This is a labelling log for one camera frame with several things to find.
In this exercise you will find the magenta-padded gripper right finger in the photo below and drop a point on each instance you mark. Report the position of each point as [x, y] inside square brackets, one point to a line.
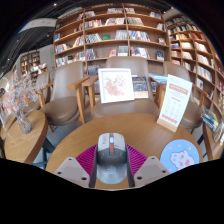
[151, 170]

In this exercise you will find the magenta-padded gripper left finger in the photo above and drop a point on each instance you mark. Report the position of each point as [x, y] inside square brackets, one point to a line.
[71, 171]

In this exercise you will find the grey computer mouse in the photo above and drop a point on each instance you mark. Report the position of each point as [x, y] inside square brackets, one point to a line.
[111, 160]

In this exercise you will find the round blue mouse pad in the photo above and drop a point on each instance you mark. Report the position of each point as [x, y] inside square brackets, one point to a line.
[180, 156]

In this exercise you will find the round wooden side table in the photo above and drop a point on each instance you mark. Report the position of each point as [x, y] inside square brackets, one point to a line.
[26, 143]
[215, 143]

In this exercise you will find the glass vase with pink flowers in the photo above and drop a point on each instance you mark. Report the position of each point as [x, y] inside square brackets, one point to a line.
[24, 123]

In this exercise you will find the white sign on wooden base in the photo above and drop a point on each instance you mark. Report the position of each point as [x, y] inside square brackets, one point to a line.
[175, 100]

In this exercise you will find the stack of books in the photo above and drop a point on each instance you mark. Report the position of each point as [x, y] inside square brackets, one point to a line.
[211, 118]

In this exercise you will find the dark book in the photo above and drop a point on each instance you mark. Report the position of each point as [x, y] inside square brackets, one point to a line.
[140, 87]

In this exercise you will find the white framed flower picture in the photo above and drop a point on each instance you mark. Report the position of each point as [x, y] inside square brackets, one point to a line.
[116, 86]

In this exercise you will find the light blue book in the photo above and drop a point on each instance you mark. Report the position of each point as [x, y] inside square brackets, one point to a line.
[159, 78]

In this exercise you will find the small distant bookshelf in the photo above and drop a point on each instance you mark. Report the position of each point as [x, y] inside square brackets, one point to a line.
[30, 63]

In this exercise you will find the wide wooden bookshelf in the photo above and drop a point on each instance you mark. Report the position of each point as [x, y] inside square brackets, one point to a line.
[110, 30]

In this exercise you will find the white ceiling panel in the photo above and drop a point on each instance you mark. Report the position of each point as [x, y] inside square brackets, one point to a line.
[36, 25]

